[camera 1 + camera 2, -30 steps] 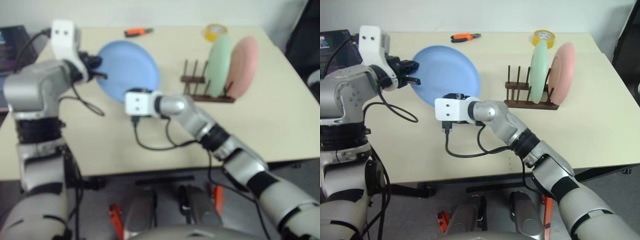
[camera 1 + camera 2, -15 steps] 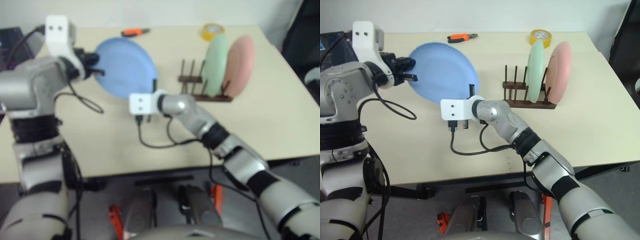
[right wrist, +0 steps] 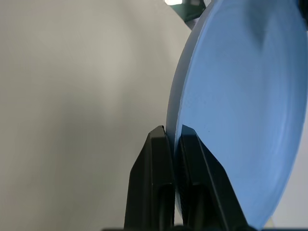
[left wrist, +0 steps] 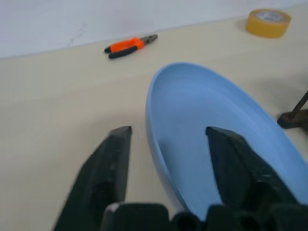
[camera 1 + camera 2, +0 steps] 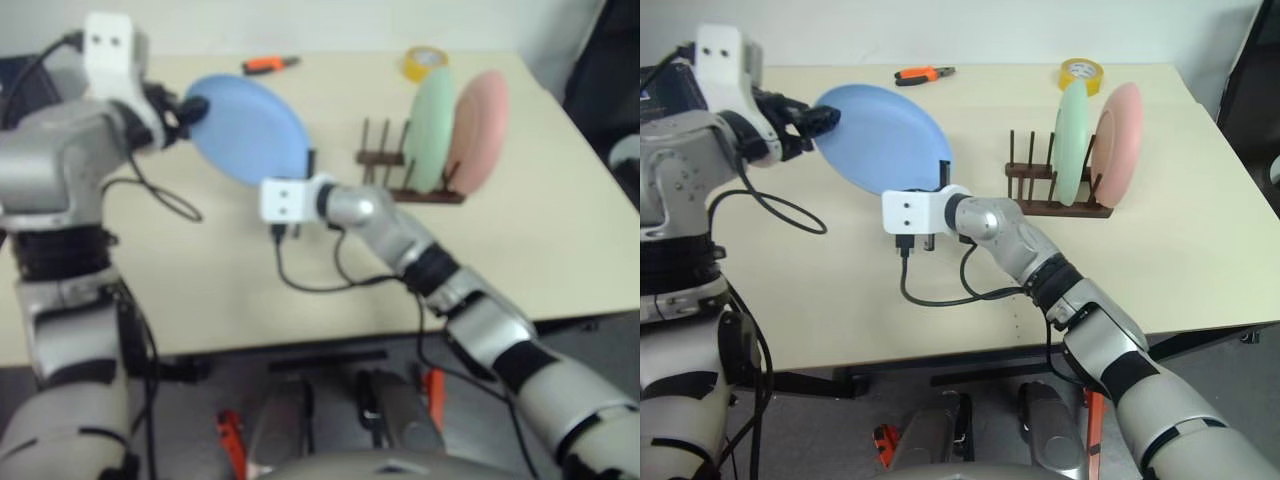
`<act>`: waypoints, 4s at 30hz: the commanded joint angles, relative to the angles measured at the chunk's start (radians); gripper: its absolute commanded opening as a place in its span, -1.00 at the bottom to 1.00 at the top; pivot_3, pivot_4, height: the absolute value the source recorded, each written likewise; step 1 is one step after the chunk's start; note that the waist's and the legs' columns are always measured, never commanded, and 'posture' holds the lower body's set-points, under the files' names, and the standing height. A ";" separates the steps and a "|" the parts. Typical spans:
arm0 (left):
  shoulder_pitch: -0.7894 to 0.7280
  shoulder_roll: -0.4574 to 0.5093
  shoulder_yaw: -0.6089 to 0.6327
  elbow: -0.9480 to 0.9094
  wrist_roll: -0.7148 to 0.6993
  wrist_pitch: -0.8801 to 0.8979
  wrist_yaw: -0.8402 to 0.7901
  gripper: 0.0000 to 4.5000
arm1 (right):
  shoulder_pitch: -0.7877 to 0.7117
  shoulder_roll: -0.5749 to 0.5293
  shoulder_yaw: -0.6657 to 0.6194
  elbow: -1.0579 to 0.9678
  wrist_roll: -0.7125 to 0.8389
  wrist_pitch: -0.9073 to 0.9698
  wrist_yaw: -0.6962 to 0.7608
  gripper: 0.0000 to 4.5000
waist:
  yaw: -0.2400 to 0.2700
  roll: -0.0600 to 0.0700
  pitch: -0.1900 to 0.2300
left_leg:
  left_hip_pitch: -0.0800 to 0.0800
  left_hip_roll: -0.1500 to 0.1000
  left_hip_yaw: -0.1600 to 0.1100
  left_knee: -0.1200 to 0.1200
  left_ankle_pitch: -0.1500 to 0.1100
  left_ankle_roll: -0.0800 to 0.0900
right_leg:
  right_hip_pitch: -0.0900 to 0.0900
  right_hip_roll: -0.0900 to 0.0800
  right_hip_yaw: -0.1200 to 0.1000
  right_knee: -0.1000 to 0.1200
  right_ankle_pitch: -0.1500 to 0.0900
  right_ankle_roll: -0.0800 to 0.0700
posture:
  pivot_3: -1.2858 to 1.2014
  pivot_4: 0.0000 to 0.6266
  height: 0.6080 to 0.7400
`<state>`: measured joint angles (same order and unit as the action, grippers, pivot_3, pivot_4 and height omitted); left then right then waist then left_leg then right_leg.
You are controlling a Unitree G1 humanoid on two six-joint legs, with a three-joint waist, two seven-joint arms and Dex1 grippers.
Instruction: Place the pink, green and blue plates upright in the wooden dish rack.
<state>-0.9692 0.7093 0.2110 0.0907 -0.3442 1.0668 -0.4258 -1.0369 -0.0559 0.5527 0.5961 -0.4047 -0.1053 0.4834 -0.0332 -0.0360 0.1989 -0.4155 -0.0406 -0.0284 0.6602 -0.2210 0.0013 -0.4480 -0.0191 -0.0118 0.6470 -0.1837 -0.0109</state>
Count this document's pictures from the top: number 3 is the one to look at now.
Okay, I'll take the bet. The blue plastic plate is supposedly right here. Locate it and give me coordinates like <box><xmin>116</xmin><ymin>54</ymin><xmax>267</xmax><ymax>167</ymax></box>
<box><xmin>167</xmin><ymin>0</ymin><xmax>308</xmax><ymax>229</ymax></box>

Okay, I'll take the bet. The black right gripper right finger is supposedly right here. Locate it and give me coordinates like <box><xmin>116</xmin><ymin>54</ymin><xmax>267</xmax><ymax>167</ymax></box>
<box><xmin>179</xmin><ymin>124</ymin><xmax>250</xmax><ymax>228</ymax></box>

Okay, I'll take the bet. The dark green background object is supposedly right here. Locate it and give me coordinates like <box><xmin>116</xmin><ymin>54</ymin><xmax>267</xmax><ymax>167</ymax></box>
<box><xmin>172</xmin><ymin>0</ymin><xmax>206</xmax><ymax>23</ymax></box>

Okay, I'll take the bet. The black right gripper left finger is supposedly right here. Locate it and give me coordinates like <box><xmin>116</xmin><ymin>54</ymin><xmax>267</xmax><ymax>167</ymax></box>
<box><xmin>124</xmin><ymin>125</ymin><xmax>176</xmax><ymax>228</ymax></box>

